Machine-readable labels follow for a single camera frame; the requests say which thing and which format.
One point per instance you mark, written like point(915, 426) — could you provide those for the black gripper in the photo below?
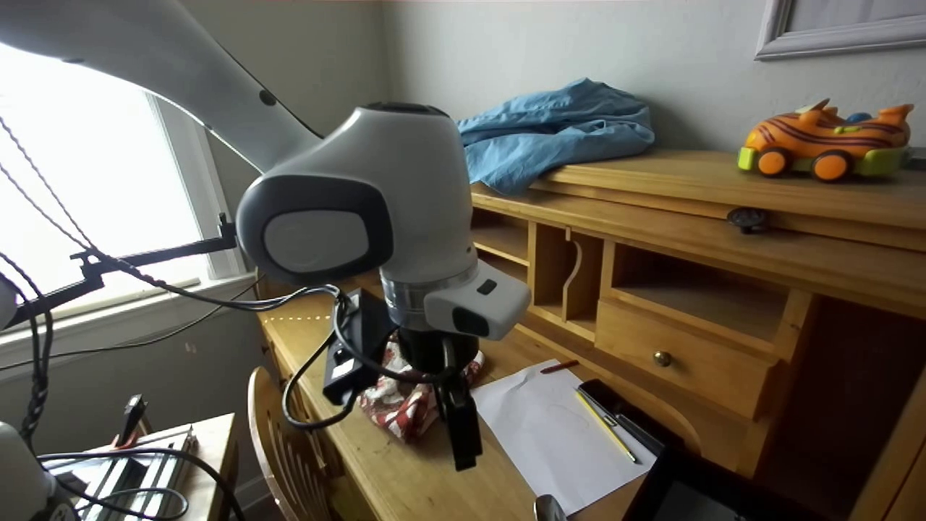
point(422, 351)

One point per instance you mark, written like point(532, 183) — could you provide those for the red white patterned cloth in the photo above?
point(405, 408)

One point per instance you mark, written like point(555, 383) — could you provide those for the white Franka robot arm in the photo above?
point(384, 193)

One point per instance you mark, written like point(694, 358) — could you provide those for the white paper sheet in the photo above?
point(559, 436)

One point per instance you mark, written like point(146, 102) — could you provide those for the red pen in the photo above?
point(559, 367)

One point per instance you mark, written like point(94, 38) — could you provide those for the yellow pencil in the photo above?
point(607, 429)

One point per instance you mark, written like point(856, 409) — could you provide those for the wooden spindle chair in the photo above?
point(277, 454)

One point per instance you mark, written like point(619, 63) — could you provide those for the brass drawer knob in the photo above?
point(664, 361)

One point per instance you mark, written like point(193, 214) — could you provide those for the wooden desk drawer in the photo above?
point(682, 358)

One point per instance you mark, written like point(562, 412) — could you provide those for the wooden side table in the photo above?
point(206, 454)

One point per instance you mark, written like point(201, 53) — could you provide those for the wooden roll-top desk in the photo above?
point(694, 290)

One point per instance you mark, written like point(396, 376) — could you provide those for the blue crumpled garment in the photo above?
point(551, 133)

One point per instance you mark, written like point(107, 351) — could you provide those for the black red hand tool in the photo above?
point(130, 422)

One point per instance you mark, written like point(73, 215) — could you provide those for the black desk lock latch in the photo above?
point(746, 221)

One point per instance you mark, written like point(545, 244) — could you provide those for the white rounded device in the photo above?
point(18, 474)

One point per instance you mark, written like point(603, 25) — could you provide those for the orange toy car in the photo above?
point(820, 140)

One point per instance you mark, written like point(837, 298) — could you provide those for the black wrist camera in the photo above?
point(351, 348)

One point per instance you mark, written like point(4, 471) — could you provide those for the aluminium rail stack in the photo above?
point(125, 483)

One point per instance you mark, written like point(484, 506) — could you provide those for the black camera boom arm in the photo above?
point(146, 260)

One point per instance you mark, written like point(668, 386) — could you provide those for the white picture frame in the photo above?
point(839, 34)

